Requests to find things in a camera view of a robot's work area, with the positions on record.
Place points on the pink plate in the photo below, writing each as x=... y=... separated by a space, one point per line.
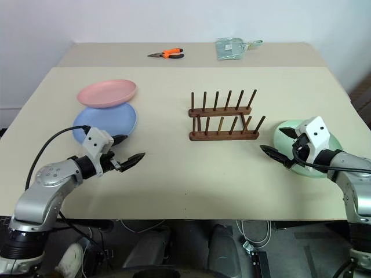
x=105 y=92

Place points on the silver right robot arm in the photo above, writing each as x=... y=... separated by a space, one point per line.
x=356 y=197

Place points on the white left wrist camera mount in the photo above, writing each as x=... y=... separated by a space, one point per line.
x=95 y=140

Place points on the metal bracket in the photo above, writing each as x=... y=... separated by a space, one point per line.
x=256 y=260

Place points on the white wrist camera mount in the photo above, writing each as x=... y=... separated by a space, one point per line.
x=317 y=130
x=95 y=140

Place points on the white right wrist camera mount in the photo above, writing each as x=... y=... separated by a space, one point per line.
x=317 y=130

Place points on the green plate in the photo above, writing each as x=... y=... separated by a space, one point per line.
x=282 y=142

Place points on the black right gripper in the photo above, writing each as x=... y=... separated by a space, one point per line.
x=301 y=146

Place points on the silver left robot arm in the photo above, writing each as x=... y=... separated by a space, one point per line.
x=43 y=188

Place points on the dark grey rounded shape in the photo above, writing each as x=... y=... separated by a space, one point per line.
x=147 y=249
x=224 y=249

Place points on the white shoe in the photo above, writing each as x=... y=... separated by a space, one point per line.
x=71 y=259

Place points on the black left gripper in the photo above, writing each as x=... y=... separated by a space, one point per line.
x=111 y=163

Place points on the wooden dish rack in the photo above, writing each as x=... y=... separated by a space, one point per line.
x=223 y=135

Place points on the pale green plastic bag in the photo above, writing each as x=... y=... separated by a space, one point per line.
x=229 y=49

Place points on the blue plate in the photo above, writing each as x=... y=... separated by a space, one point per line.
x=101 y=121

